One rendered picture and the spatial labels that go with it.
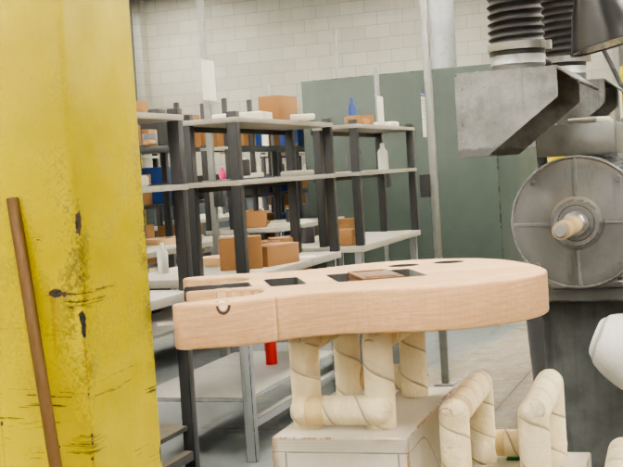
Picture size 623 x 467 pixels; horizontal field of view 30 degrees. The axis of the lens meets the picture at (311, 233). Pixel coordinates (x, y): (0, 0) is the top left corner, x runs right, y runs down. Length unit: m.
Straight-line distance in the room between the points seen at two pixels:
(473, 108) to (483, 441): 0.75
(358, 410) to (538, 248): 1.09
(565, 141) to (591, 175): 0.10
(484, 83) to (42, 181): 0.84
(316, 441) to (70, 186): 1.10
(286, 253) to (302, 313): 5.03
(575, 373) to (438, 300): 1.30
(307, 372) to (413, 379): 0.19
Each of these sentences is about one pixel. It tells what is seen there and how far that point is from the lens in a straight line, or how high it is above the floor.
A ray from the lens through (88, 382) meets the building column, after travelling 2.25.
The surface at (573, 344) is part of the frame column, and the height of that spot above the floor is 0.99.
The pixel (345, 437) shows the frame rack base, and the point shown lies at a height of 1.10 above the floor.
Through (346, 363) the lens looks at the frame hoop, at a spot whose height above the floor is 1.14.
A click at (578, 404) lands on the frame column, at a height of 0.87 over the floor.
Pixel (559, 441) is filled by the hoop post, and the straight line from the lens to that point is 1.39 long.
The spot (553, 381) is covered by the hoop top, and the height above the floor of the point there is 1.13.
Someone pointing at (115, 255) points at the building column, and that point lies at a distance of 2.33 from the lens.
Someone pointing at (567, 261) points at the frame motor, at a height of 1.18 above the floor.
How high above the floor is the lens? 1.38
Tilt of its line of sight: 3 degrees down
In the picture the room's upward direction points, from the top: 4 degrees counter-clockwise
